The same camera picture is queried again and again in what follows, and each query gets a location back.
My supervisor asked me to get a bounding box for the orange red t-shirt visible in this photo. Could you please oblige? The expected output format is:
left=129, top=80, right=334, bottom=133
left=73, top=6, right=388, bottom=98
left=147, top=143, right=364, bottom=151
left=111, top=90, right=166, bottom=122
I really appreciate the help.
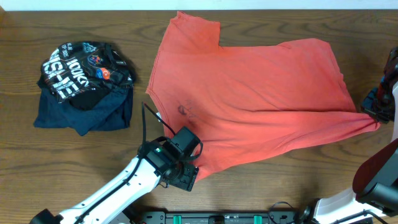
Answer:
left=146, top=12, right=379, bottom=179

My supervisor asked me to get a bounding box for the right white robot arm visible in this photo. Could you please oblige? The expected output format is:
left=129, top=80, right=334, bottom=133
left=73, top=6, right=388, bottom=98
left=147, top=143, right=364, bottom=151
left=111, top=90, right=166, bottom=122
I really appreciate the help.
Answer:
left=297, top=47, right=397, bottom=224

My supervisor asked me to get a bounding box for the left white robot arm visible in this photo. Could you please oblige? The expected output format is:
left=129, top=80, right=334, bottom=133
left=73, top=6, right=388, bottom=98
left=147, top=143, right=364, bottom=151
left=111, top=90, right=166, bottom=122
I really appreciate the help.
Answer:
left=30, top=136, right=203, bottom=224

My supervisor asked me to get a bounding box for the navy blue folded shirt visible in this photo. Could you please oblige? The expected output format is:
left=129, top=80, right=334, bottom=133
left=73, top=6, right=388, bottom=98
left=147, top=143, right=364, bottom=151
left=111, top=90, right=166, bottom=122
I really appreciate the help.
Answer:
left=34, top=89, right=133, bottom=136

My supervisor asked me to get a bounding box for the black printed folded shirt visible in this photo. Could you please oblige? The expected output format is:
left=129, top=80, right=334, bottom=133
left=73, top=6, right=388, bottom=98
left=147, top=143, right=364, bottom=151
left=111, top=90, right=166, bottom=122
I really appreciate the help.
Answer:
left=38, top=41, right=136, bottom=110

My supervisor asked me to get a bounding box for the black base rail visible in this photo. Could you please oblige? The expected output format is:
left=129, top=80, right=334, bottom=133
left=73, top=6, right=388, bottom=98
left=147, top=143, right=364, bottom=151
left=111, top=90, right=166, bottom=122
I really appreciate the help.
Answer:
left=123, top=202, right=319, bottom=224

